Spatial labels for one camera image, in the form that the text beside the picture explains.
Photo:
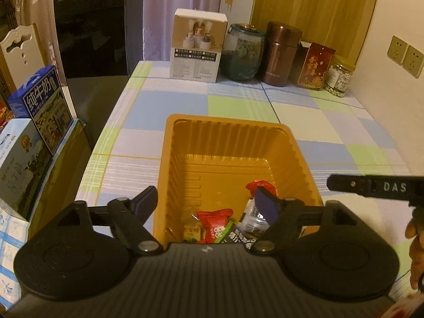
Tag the beige wall socket plate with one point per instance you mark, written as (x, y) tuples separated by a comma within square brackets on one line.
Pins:
[(414, 61), (396, 49)]

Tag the brown metal canister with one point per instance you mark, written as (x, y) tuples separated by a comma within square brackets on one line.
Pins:
[(281, 56)]

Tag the grey clear snack packet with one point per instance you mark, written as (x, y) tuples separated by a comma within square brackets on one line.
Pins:
[(255, 220)]

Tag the black glass-front cabinet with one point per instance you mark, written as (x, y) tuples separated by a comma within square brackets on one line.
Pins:
[(96, 39)]

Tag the black folded metal rack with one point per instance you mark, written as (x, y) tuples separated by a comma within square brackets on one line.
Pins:
[(7, 3)]

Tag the blue milk carton box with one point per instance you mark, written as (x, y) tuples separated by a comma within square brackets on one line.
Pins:
[(43, 112)]

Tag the yellow curtain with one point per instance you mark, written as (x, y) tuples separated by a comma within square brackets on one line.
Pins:
[(314, 3)]

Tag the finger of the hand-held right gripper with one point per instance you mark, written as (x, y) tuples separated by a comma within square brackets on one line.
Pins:
[(344, 184)]

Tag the green glass jar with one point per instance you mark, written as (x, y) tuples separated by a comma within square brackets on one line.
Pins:
[(241, 56)]

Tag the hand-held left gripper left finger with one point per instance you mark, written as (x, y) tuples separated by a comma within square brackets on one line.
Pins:
[(145, 200)]

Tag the yellow green candy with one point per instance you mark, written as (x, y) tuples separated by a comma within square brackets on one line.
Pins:
[(192, 233)]

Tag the green black snack packet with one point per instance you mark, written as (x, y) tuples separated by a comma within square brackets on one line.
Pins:
[(233, 237)]

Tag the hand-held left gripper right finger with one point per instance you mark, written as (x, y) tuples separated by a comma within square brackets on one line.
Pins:
[(265, 205)]

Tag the checked pastel tablecloth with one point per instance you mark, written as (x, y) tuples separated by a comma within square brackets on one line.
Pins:
[(331, 122)]

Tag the white carved chair back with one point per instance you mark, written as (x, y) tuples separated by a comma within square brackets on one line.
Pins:
[(20, 59)]

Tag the red gold tin box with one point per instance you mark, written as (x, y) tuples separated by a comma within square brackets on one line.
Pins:
[(314, 69)]

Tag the orange plastic tray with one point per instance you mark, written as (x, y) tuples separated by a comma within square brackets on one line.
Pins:
[(232, 145)]

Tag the small red snack packet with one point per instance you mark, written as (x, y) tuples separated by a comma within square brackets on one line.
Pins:
[(265, 185), (215, 225)]

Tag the clear jar with yellow lid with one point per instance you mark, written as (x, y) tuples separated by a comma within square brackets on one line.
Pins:
[(338, 78)]

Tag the person's right hand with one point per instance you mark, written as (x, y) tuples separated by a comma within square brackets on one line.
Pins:
[(416, 261)]

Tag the light blue carton box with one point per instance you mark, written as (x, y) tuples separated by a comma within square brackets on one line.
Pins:
[(20, 169)]

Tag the white cardboard product box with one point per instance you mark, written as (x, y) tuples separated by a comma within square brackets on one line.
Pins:
[(198, 49)]

